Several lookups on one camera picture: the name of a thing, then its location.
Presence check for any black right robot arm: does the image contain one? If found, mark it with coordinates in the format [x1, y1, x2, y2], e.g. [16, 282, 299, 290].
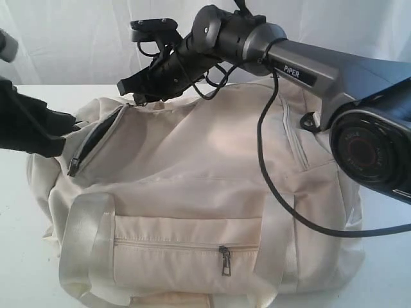
[118, 1, 410, 203]

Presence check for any white backdrop curtain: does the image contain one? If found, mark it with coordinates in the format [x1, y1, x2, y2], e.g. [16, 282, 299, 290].
[1, 1, 410, 85]

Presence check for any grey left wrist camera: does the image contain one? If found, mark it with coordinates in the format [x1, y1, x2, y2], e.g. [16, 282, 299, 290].
[0, 29, 19, 63]

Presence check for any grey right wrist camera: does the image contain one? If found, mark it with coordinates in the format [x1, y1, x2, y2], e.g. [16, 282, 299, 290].
[130, 18, 182, 45]

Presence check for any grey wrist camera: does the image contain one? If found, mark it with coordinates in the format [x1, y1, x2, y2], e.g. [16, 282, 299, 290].
[130, 18, 182, 45]
[0, 29, 19, 63]

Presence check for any cream fabric duffel bag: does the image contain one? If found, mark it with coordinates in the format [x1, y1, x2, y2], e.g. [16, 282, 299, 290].
[27, 78, 364, 307]

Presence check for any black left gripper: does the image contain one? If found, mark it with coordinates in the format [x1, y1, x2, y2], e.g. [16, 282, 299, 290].
[1, 77, 78, 157]

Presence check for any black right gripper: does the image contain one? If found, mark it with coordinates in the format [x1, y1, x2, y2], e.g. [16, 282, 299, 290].
[117, 52, 209, 103]

